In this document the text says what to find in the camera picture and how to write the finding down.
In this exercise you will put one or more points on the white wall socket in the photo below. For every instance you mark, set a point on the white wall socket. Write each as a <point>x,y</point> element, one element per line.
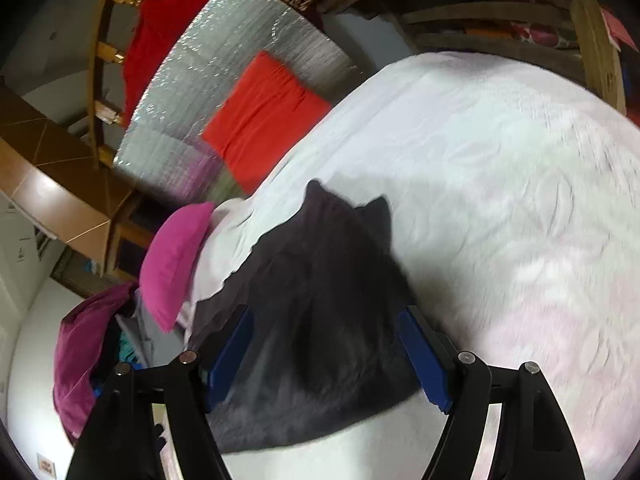
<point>46,465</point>

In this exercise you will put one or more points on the grey cloth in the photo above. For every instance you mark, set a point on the grey cloth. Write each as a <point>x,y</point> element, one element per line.
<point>155,345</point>

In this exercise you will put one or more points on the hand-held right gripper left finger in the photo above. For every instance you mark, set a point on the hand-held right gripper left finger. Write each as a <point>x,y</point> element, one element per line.
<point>230,355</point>

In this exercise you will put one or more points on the brown wooden table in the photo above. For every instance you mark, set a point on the brown wooden table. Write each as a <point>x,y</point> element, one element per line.
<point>50,180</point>

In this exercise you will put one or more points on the red cloth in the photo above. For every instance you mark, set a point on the red cloth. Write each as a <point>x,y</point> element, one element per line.
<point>160,15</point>

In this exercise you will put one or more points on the magenta cloth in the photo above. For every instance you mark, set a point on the magenta cloth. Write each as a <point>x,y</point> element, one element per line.
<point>80,350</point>

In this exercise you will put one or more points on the silver foil mat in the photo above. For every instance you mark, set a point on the silver foil mat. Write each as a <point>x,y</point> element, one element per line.
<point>200,60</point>

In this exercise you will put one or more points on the folded orange cloth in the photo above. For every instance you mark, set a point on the folded orange cloth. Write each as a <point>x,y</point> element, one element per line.
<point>265,115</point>

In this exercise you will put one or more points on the wooden spindle railing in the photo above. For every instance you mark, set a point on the wooden spindle railing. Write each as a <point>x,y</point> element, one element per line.
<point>93,85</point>

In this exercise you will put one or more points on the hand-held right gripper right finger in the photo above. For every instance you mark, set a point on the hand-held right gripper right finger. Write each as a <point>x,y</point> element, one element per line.
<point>425,355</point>

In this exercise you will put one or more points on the black garment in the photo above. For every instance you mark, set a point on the black garment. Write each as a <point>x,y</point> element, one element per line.
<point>325,285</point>

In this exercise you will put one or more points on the pink pillow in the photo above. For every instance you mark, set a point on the pink pillow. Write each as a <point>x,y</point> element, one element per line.
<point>172,265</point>

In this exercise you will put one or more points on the wooden chair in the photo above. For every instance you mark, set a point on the wooden chair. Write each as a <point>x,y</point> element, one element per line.
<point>595,50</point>

